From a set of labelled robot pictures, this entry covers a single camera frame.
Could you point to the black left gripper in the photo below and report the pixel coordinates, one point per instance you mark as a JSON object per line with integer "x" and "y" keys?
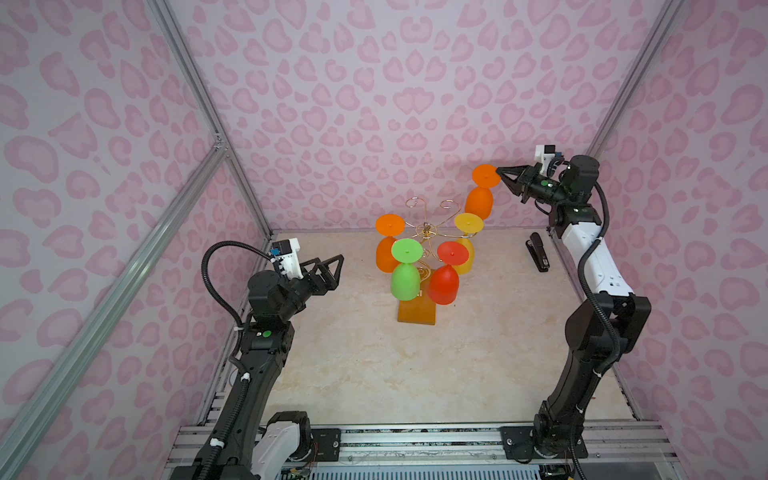
{"x": 316, "y": 289}

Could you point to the gold wire glass rack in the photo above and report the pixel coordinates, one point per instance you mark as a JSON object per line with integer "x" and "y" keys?
{"x": 426, "y": 231}

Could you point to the orange wine glass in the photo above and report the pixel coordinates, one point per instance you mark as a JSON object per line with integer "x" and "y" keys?
{"x": 480, "y": 200}
{"x": 390, "y": 226}

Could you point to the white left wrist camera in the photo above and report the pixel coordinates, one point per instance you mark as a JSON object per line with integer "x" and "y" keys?
{"x": 285, "y": 258}

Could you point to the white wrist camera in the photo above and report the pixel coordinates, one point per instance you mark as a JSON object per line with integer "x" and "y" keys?
{"x": 548, "y": 159}
{"x": 285, "y": 258}

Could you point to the green wine glass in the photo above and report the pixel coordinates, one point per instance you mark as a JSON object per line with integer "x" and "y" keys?
{"x": 406, "y": 280}

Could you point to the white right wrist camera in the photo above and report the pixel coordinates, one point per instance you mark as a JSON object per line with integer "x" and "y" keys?
{"x": 548, "y": 159}

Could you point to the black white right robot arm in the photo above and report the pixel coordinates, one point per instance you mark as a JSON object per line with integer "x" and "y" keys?
{"x": 607, "y": 324}

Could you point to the aluminium corner frame post right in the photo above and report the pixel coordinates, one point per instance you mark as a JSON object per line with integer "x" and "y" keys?
{"x": 670, "y": 16}

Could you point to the aluminium corner frame post left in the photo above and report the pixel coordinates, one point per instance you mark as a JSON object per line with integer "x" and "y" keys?
{"x": 181, "y": 50}

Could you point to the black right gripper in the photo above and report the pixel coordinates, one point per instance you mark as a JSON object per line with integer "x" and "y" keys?
{"x": 526, "y": 189}

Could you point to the black stapler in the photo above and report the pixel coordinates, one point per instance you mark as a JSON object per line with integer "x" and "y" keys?
{"x": 536, "y": 249}

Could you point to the aluminium corner frame post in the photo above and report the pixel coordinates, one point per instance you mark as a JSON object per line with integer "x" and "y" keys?
{"x": 181, "y": 50}
{"x": 670, "y": 16}

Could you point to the red wine glass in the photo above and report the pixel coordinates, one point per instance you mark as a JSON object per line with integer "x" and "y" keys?
{"x": 445, "y": 282}

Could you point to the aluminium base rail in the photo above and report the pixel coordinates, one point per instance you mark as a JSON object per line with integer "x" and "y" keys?
{"x": 613, "y": 450}

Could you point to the wooden rack base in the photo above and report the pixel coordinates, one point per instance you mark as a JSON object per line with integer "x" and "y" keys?
{"x": 420, "y": 310}

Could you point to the yellow wine glass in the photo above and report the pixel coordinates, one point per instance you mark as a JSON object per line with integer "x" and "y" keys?
{"x": 470, "y": 225}

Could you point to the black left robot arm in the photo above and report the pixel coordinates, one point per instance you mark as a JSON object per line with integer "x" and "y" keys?
{"x": 252, "y": 366}

